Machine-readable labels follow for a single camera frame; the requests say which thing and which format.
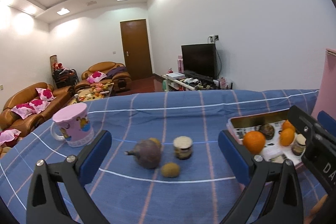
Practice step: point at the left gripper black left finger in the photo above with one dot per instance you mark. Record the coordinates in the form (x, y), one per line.
(45, 203)

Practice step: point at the pink tin box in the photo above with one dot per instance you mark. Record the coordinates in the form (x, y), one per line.
(275, 137)

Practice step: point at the black television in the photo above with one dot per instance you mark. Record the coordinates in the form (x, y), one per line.
(200, 59)

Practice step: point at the jar with beige lid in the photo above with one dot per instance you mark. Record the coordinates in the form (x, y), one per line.
(299, 145)
(183, 147)

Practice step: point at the cluttered coffee table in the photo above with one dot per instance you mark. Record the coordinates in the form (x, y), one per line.
(96, 92)

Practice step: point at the black chair with clothes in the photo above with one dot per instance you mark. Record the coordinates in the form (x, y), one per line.
(61, 75)

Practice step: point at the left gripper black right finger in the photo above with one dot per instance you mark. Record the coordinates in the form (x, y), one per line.
(284, 201)

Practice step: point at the pink floral cushion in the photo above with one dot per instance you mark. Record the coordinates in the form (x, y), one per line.
(45, 94)

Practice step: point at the white TV stand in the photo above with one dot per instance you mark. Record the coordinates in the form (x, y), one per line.
(180, 82)

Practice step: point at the brown leather armchair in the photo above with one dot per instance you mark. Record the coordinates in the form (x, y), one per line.
(104, 73)

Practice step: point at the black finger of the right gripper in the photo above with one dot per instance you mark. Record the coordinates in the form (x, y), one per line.
(311, 129)
(326, 121)

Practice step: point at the pink cartoon mug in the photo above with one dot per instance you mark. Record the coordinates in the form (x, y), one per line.
(72, 125)

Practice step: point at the brown leather long sofa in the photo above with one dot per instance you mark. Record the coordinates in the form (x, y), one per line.
(24, 111)

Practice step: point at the pink electric kettle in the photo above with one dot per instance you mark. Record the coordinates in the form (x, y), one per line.
(326, 100)

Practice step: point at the purple round fruit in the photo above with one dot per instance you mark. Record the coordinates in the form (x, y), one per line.
(146, 154)

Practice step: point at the orange fruit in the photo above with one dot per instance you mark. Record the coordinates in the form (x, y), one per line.
(287, 137)
(288, 125)
(254, 141)

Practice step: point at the brown kiwi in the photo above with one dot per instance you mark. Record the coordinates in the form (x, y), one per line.
(170, 170)
(156, 141)

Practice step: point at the brown wooden door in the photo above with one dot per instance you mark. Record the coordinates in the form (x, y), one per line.
(136, 49)

